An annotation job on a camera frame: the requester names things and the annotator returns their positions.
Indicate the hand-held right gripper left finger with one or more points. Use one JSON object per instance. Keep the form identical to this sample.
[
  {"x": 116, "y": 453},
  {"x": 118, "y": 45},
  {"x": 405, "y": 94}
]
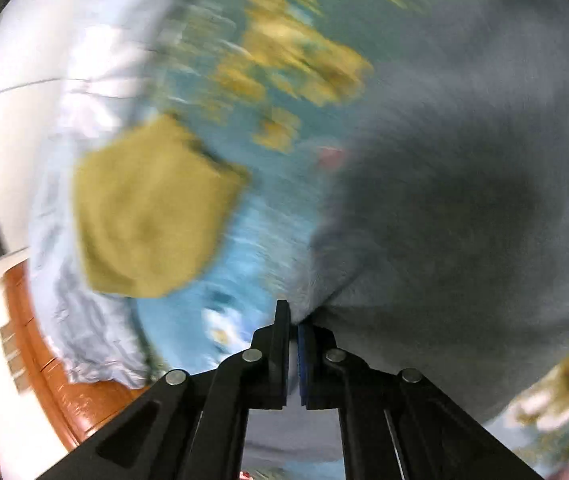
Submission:
[{"x": 269, "y": 360}]

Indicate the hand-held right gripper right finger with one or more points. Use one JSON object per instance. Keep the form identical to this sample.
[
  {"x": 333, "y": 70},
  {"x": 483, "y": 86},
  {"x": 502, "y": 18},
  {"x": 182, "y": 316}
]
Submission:
[{"x": 307, "y": 365}]

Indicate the grey shirt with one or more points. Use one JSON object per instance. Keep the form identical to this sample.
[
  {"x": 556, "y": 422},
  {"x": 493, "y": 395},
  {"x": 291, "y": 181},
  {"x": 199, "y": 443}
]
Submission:
[{"x": 464, "y": 200}]

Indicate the teal floral bed blanket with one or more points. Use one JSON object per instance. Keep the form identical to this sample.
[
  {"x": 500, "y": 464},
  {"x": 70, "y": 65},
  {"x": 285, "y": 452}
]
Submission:
[{"x": 244, "y": 255}]

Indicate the olive green knit sweater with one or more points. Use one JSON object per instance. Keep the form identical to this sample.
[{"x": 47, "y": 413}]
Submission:
[{"x": 149, "y": 210}]

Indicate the orange wooden headboard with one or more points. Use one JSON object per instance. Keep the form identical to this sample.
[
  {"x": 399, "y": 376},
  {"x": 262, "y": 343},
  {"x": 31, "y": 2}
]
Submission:
[{"x": 69, "y": 395}]

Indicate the pink cloth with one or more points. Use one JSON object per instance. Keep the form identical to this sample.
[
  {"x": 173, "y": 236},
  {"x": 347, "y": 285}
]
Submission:
[{"x": 332, "y": 157}]

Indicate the light blue floral duvet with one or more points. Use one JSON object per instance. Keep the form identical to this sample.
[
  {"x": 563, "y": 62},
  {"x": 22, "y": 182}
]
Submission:
[{"x": 79, "y": 110}]

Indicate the beige wall panel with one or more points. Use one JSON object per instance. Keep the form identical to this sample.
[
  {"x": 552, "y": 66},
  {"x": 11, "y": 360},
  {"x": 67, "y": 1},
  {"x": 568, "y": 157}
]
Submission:
[{"x": 14, "y": 355}]

